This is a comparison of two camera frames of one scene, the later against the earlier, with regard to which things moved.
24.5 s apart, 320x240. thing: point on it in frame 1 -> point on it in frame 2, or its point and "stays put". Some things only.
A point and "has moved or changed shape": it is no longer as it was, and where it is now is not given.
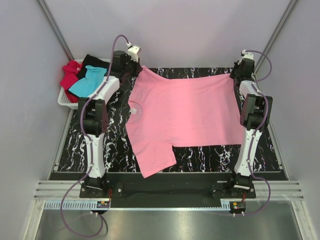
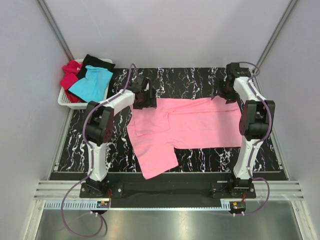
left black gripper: x=138 y=69 -> x=152 y=102
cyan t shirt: x=83 y=87 stays put
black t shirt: x=91 y=60 stays put
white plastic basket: x=62 y=99 stays put
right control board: x=237 y=205 stays put
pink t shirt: x=163 y=112 has moved or changed shape
